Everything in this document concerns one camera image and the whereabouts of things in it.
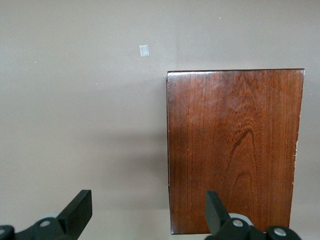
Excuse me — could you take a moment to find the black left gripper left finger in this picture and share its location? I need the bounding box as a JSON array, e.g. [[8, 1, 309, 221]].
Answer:
[[14, 189, 93, 240]]

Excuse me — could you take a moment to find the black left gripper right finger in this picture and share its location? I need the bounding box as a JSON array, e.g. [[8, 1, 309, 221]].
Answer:
[[204, 190, 267, 240]]

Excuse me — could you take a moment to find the dark brown wooden cabinet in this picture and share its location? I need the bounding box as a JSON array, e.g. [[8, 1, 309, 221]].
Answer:
[[166, 68, 306, 236]]

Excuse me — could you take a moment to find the small grey tape patch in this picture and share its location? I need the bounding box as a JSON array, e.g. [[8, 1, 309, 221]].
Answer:
[[139, 44, 150, 58]]

